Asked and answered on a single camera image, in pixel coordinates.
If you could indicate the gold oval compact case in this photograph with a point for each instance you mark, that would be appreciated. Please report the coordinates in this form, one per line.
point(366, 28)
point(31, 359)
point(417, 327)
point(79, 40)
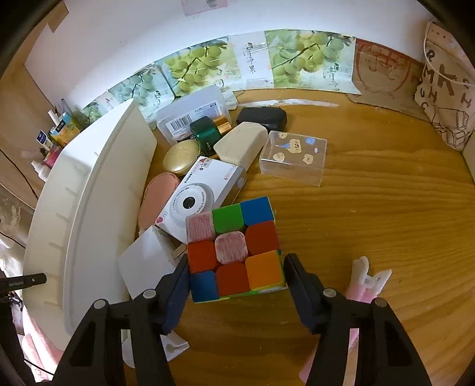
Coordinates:
point(180, 158)

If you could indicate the pink bear picture sticker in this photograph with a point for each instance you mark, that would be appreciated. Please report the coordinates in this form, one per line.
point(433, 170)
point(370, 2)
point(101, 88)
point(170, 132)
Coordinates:
point(194, 7)

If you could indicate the brown cardboard sheet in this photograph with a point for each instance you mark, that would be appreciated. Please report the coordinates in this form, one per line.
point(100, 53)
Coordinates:
point(386, 79)

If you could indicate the white plastic storage bin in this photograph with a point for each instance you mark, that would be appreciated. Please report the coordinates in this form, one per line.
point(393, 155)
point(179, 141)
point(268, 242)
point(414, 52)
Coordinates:
point(86, 218)

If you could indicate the red pen can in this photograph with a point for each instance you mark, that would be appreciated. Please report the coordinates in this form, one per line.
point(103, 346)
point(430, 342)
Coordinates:
point(51, 156)

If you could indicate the translucent plastic box with barcode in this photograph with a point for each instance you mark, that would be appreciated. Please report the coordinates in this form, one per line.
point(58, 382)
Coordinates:
point(174, 120)

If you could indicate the clear box with stickers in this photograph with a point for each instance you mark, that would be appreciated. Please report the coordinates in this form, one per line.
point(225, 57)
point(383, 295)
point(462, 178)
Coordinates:
point(294, 156)

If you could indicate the grape pattern paper backdrop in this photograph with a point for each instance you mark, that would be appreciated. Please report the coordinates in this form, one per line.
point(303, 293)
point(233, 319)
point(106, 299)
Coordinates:
point(306, 59)

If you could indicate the white wall charger 80W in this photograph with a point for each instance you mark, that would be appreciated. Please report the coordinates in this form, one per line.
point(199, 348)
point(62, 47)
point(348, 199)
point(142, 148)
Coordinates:
point(152, 256)

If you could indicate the beige letter print bag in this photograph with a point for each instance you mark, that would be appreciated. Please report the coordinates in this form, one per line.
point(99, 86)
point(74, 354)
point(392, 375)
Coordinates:
point(446, 89)

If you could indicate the green and gold box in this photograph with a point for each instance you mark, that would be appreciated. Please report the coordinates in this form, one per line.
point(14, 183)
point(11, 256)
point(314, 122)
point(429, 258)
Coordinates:
point(208, 132)

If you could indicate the white spray bottle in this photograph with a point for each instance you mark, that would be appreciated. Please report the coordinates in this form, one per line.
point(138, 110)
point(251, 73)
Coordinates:
point(41, 169)

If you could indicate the black charger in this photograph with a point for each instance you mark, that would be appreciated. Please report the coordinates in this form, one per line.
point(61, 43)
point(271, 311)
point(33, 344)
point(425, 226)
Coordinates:
point(271, 118)

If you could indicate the white hook plate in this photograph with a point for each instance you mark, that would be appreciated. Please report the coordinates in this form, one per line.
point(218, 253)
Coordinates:
point(173, 345)

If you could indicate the beige angular case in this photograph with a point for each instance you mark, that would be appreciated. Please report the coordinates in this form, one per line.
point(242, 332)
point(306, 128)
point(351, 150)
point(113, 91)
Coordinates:
point(242, 144)

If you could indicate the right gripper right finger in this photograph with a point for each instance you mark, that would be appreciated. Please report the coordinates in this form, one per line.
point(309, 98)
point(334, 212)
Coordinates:
point(386, 354)

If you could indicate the pink and white clip toy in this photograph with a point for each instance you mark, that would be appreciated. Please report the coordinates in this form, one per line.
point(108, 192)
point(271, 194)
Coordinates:
point(362, 288)

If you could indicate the multicolour rubik's cube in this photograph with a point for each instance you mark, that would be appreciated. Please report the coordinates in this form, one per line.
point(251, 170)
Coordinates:
point(234, 251)

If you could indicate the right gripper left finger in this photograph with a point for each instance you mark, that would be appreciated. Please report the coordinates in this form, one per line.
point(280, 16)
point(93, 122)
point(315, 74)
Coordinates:
point(94, 355)

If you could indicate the pink oval case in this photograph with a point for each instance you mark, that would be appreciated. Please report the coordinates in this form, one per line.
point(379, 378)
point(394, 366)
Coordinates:
point(158, 191)

